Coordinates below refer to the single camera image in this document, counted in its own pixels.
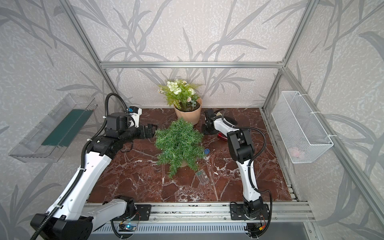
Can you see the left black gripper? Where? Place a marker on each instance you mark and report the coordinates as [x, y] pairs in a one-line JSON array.
[[150, 134]]

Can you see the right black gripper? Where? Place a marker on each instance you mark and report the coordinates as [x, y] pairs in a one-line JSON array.
[[204, 131]]

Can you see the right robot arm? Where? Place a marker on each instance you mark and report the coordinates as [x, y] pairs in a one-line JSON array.
[[242, 151]]

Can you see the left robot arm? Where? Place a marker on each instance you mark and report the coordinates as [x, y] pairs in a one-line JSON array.
[[65, 218]]

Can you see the small green christmas tree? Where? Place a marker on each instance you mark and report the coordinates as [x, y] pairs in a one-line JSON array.
[[179, 143]]

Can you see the black and yellow glove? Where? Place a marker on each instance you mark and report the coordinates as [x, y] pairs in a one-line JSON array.
[[230, 121]]

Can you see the potted white flower plant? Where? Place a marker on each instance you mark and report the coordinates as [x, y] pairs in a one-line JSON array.
[[183, 96]]

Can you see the red handled tool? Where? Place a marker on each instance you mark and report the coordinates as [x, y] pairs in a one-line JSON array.
[[222, 137]]

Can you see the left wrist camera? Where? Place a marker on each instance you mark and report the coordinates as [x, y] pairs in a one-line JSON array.
[[134, 116]]

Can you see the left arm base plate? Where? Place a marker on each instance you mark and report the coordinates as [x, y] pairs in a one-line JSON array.
[[143, 212]]

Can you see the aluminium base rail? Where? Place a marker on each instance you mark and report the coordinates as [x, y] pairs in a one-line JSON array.
[[219, 212]]

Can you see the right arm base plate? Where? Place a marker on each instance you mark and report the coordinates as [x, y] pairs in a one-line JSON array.
[[238, 212]]

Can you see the clear plastic wall tray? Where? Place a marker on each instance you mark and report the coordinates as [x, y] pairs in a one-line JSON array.
[[48, 141]]

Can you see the white wire mesh basket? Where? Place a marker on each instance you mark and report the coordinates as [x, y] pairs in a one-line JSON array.
[[303, 135]]

